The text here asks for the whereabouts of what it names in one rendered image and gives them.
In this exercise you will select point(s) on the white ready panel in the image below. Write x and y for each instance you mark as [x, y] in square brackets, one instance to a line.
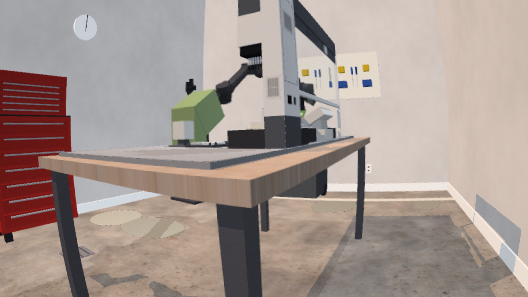
[182, 130]

